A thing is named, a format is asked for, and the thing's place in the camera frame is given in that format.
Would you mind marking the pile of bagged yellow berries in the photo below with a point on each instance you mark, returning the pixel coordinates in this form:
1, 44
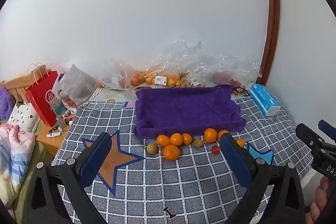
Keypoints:
193, 82

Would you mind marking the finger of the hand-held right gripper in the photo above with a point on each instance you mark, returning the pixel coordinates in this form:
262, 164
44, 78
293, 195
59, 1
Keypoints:
305, 132
327, 127

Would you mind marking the white plastic bag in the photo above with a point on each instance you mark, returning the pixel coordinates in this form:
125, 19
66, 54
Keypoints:
74, 85

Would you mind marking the red cherry tomato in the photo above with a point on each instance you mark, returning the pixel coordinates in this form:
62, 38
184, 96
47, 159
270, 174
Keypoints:
215, 149

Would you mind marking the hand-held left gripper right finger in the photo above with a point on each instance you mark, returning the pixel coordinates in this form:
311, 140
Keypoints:
236, 161

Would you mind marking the white tube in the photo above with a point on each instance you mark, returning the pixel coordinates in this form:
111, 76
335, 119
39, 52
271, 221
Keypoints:
53, 134

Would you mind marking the small black object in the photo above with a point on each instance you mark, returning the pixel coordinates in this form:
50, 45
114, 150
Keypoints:
168, 213

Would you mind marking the yellow-green round fruit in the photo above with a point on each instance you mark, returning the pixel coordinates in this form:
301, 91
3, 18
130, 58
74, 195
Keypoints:
152, 149
198, 143

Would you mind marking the person's right hand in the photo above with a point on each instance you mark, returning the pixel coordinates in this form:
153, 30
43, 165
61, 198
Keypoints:
321, 197

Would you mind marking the pile of bagged cherry tomatoes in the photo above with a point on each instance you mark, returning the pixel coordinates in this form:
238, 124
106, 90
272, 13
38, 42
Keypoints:
233, 83

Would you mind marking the blue tissue pack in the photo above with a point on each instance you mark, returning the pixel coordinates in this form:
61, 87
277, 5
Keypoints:
263, 98

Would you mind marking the brown wooden door frame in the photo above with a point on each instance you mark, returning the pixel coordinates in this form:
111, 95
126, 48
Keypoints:
273, 16

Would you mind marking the white dotted plush pillow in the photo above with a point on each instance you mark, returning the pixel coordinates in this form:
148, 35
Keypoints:
23, 115

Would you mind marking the grey checkered star blanket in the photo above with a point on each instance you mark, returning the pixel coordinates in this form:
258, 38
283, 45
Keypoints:
157, 187

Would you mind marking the purple towel covered tray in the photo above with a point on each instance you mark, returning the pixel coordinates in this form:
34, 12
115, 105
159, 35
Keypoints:
183, 108

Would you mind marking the orange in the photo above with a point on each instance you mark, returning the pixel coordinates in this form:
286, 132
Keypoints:
176, 139
171, 152
222, 133
163, 140
240, 143
187, 138
210, 135
99, 84

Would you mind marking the pink patterned quilt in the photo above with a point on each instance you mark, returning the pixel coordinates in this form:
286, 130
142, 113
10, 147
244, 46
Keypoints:
15, 155

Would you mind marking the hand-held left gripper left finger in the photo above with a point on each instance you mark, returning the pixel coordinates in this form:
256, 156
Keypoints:
95, 158

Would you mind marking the clear plastic bag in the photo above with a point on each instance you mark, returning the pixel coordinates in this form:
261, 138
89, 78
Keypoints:
178, 61
236, 66
115, 71

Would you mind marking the wooden nightstand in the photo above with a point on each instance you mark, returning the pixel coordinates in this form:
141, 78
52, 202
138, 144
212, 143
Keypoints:
52, 144

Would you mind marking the pile of bagged tangerines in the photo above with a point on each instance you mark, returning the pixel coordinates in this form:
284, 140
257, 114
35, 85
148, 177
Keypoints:
147, 79

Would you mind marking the black eyeglasses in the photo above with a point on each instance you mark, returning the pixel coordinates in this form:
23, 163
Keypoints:
240, 90

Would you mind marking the red paper shopping bag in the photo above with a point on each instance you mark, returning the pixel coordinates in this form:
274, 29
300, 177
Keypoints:
42, 100

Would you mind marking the wooden headboard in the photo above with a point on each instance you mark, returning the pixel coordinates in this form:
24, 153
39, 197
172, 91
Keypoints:
18, 85

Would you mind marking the purple plush cushion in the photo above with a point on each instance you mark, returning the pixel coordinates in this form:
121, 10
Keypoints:
5, 103

